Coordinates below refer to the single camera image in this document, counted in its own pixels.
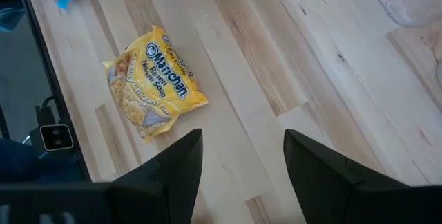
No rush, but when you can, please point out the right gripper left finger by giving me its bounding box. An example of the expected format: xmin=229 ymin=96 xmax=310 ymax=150
xmin=110 ymin=129 xmax=204 ymax=224

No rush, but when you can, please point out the person's leg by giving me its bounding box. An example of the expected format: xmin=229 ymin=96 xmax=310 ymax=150
xmin=0 ymin=137 xmax=86 ymax=184

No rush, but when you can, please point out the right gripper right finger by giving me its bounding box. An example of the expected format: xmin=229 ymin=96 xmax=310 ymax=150
xmin=283 ymin=129 xmax=442 ymax=224

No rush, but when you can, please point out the small black depth camera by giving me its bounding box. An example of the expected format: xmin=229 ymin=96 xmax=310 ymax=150
xmin=39 ymin=123 xmax=75 ymax=152

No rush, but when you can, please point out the black aluminium table frame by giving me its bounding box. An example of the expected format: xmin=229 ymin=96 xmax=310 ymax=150
xmin=17 ymin=0 xmax=93 ymax=183

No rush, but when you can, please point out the yellow Maruchan ramen pack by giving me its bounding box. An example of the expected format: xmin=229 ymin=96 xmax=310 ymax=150
xmin=102 ymin=25 xmax=210 ymax=141

